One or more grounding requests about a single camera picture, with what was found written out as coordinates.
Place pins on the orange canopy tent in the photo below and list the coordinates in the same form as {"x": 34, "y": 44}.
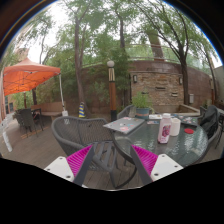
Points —
{"x": 28, "y": 75}

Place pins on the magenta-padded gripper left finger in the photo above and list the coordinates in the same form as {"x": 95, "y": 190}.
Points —
{"x": 78, "y": 161}

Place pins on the globe lamp post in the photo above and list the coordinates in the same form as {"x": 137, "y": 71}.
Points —
{"x": 112, "y": 93}

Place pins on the flat round red coaster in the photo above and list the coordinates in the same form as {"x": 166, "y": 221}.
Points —
{"x": 189, "y": 131}

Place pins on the wall lantern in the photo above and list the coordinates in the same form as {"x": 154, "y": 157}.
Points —
{"x": 180, "y": 80}
{"x": 135, "y": 78}

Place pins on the white printed paper sheet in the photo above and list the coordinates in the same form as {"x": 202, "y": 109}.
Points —
{"x": 155, "y": 116}

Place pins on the dark-trunked tree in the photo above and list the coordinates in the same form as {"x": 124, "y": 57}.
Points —
{"x": 185, "y": 83}

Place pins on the blue yellow striped cone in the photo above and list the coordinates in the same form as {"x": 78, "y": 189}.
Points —
{"x": 82, "y": 111}

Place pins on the grey wall box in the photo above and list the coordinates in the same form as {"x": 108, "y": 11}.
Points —
{"x": 191, "y": 98}

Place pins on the tall slim tree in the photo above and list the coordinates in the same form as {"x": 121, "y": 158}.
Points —
{"x": 78, "y": 66}

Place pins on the black laptop with stickers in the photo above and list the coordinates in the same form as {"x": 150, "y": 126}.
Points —
{"x": 186, "y": 120}

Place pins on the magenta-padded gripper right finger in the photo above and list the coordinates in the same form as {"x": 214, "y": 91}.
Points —
{"x": 146, "y": 160}

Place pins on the group of dark chairs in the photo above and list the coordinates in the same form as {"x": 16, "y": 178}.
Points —
{"x": 26, "y": 118}

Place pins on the green plant in teal pot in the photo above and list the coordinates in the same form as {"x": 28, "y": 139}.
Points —
{"x": 142, "y": 106}

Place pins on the colourful sticker sheet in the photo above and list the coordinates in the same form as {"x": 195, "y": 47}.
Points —
{"x": 152, "y": 122}

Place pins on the pink juice bottle white cap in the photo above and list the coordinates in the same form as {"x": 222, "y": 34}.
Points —
{"x": 164, "y": 131}

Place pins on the wooden bench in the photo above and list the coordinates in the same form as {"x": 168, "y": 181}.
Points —
{"x": 50, "y": 108}

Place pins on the grey laptop with stickers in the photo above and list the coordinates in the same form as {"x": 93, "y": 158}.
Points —
{"x": 123, "y": 125}

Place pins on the white textured cup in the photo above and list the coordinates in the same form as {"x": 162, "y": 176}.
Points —
{"x": 176, "y": 127}

